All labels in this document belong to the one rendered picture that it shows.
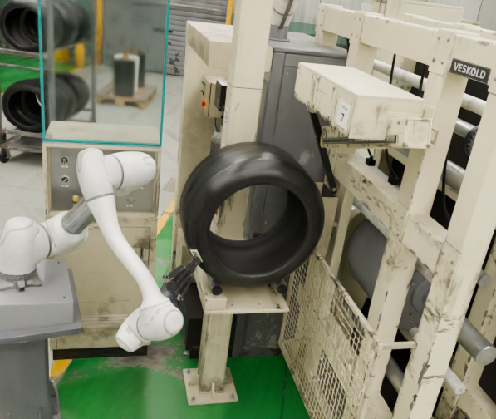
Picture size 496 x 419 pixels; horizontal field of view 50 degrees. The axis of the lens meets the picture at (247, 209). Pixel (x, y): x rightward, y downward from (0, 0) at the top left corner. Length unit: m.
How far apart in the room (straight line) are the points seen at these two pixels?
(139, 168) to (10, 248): 0.68
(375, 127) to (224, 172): 0.57
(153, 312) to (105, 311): 1.30
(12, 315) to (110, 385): 0.90
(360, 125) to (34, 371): 1.79
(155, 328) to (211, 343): 1.10
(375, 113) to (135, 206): 1.45
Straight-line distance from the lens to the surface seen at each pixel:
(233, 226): 2.47
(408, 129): 1.75
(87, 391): 3.06
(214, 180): 1.98
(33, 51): 5.77
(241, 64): 2.25
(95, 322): 3.08
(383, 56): 5.52
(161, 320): 1.73
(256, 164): 1.99
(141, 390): 3.05
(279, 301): 2.36
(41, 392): 2.77
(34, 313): 2.38
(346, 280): 3.06
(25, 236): 2.36
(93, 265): 2.88
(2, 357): 2.62
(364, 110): 1.76
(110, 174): 1.93
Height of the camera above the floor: 2.07
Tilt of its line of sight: 23 degrees down
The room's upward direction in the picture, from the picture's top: 7 degrees clockwise
